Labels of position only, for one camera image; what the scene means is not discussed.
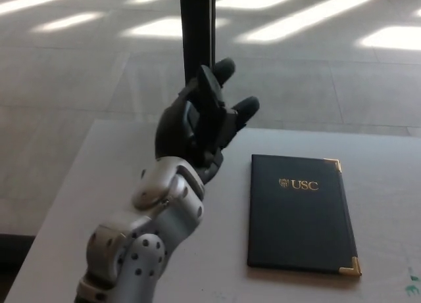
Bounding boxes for dark blue USC diary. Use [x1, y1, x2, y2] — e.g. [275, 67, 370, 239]
[246, 154, 363, 277]

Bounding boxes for dark object beside desk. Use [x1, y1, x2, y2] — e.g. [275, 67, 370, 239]
[0, 233, 36, 297]

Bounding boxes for black vertical pillar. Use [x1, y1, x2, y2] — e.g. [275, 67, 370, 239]
[179, 0, 217, 87]

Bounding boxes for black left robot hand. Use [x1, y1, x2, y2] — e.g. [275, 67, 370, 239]
[154, 57, 260, 187]

